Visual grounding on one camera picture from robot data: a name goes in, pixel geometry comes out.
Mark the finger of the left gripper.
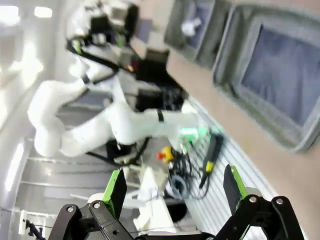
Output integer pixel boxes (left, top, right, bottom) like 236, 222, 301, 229
115, 32, 126, 50
71, 39, 84, 55

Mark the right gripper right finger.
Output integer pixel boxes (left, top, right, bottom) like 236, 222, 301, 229
214, 164, 307, 240

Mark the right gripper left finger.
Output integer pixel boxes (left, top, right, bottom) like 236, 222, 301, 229
48, 167, 133, 240

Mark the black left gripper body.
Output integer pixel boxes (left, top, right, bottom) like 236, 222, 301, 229
86, 13, 120, 46

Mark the white tissue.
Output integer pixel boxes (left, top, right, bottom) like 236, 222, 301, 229
180, 17, 203, 36

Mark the black yellow hand tool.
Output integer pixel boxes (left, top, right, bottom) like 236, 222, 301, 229
198, 133, 225, 189

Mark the grey fabric basket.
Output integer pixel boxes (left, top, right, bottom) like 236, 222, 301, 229
163, 0, 226, 69
211, 4, 320, 154

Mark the black computer box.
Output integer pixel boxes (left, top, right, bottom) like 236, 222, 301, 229
134, 47, 190, 113

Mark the yellow red emergency stop button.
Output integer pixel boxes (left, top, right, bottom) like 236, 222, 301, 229
156, 145, 176, 165

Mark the black cable bundle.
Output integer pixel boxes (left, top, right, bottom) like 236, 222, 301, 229
167, 147, 210, 201

